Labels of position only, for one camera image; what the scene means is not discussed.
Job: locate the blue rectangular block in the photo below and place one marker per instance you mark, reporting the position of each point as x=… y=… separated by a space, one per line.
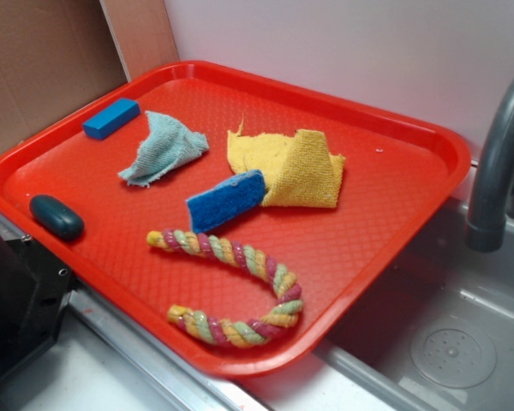
x=111 y=118

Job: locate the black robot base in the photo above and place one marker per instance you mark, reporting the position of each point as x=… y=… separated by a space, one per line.
x=34 y=291

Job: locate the blue sponge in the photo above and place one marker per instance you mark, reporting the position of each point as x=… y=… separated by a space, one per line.
x=226 y=201

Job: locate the red plastic tray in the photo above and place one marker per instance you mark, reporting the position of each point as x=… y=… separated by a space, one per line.
x=398 y=172

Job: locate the yellow cloth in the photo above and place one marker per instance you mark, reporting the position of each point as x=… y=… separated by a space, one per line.
x=298 y=170

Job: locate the light blue cloth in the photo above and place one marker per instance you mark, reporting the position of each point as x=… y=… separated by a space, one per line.
x=168 y=146

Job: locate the dark teal oval soap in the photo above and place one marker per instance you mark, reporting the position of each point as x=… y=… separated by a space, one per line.
x=56 y=217

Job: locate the grey plastic sink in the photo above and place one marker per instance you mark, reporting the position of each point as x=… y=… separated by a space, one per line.
x=434 y=332

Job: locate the grey faucet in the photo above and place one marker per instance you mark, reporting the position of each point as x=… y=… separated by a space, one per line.
x=492 y=197

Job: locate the brown cardboard panel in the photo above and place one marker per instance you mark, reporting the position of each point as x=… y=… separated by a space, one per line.
x=58 y=56

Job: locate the multicoloured twisted rope toy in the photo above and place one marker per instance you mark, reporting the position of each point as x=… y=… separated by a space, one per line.
x=224 y=332

